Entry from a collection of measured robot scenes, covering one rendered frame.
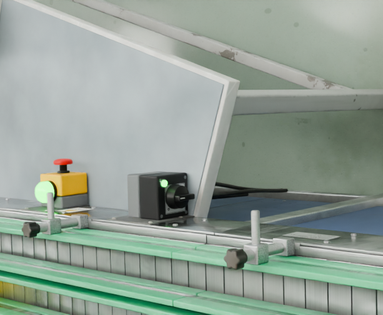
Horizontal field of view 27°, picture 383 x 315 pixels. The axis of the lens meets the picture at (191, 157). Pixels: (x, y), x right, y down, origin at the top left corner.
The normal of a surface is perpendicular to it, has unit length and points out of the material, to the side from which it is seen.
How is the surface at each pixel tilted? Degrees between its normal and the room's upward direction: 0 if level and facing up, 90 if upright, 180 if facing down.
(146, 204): 0
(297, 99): 90
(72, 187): 90
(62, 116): 0
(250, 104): 90
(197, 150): 0
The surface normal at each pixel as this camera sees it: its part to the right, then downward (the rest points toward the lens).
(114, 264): -0.68, 0.07
